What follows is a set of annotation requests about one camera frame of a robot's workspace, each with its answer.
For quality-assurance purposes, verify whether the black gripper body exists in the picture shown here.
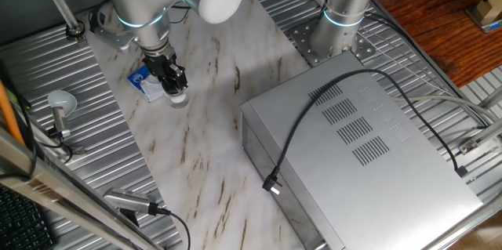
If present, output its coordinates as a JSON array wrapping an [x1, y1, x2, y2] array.
[[140, 44, 182, 78]]

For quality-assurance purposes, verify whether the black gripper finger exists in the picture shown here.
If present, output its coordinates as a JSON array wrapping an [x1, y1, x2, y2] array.
[[161, 72, 176, 92], [173, 67, 190, 92]]

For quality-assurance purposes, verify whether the clear glass jar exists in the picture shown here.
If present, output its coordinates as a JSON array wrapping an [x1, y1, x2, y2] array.
[[164, 89, 191, 109]]

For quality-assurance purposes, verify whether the blue tissue pack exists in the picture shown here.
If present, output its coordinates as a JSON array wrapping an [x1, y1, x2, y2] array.
[[127, 64, 166, 104]]

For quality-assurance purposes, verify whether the white marble pattern board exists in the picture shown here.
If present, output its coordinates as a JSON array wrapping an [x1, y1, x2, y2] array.
[[76, 0, 315, 250]]

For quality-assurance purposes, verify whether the white ladle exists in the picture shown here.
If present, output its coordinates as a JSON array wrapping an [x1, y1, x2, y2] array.
[[46, 89, 78, 139]]

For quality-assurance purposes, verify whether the metal pole with foot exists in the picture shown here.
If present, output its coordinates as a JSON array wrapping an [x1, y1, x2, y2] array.
[[32, 0, 86, 43]]

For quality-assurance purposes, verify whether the orange pole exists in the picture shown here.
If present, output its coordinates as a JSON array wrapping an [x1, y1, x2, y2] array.
[[0, 80, 27, 147]]

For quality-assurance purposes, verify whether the black keyboard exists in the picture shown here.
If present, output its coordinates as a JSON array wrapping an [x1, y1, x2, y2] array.
[[0, 185, 58, 250]]

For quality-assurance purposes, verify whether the silver metal box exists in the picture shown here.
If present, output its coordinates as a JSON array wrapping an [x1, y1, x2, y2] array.
[[238, 50, 484, 250]]

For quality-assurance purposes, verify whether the wooden block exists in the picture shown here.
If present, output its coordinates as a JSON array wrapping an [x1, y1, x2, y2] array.
[[475, 0, 502, 27]]

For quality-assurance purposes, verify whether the digital scale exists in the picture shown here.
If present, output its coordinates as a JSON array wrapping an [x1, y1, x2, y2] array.
[[465, 5, 502, 34]]

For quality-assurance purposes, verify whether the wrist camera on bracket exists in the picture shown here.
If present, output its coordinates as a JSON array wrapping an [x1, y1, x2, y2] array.
[[88, 2, 136, 51]]

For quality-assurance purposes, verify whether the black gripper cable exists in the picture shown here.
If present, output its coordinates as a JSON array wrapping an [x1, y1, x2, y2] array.
[[169, 4, 192, 24]]

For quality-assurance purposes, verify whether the small metal bracket clamp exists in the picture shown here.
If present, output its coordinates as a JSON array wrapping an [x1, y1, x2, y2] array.
[[49, 127, 86, 156]]

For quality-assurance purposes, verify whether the silver finned camera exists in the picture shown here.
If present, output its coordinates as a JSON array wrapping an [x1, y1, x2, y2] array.
[[102, 187, 158, 216]]

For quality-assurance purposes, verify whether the black camera cable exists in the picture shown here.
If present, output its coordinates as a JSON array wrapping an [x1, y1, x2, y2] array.
[[147, 201, 192, 250]]

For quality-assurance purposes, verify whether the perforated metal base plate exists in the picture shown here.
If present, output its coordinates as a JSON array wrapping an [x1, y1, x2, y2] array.
[[289, 16, 377, 67]]

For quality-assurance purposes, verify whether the black power cable with plug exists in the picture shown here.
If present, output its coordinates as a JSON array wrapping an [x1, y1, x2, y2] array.
[[261, 68, 468, 196]]

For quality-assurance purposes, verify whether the aluminium frame beam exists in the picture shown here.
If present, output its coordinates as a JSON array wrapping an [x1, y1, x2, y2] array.
[[0, 126, 164, 250]]

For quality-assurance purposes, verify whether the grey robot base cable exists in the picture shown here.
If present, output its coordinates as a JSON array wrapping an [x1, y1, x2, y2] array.
[[391, 95, 499, 124]]

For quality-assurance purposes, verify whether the aluminium frame bar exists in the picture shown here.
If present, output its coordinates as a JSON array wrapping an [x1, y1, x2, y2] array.
[[478, 85, 502, 111], [457, 118, 502, 156]]

